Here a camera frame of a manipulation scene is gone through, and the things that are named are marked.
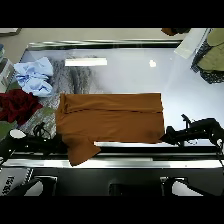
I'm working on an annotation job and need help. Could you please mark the silver frame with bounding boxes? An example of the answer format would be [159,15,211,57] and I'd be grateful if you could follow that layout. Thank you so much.
[0,143,224,197]

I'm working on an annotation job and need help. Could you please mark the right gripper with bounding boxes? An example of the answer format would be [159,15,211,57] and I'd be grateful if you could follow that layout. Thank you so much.
[159,125,185,147]

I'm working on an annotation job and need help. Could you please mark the olive and black garment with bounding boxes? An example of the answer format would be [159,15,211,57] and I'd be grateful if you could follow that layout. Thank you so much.
[190,27,224,85]

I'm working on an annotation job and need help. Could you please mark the brown garment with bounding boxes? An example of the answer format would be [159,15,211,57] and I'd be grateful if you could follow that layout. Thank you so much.
[54,92,166,167]

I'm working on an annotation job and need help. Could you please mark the dark red garment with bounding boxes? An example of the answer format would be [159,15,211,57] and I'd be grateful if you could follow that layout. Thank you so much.
[0,88,44,127]

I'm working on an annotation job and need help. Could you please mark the light blue garment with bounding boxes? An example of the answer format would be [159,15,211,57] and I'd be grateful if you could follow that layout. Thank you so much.
[13,56,55,99]

